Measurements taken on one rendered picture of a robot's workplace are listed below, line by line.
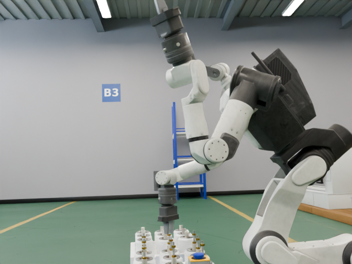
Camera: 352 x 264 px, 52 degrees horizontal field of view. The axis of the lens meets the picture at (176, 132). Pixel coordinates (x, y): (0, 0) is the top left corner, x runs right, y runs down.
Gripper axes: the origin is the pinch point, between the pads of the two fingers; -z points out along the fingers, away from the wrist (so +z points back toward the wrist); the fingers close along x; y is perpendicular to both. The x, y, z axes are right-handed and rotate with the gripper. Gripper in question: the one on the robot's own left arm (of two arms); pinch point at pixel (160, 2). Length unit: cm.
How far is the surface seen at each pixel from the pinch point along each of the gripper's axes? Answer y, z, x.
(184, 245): 5, 114, 67
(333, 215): 219, 252, 146
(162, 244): -4, 109, 73
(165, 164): 266, 250, 572
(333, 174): 263, 227, 165
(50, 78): 159, -8, 712
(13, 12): 155, -161, 732
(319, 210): 233, 261, 175
